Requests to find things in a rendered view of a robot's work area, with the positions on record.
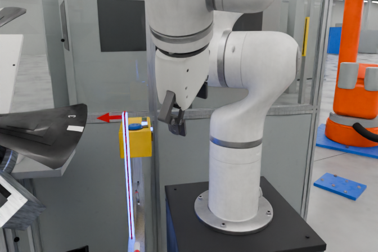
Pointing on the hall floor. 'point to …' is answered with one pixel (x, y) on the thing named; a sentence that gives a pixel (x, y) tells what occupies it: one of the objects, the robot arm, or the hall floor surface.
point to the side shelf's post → (33, 230)
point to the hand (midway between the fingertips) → (189, 110)
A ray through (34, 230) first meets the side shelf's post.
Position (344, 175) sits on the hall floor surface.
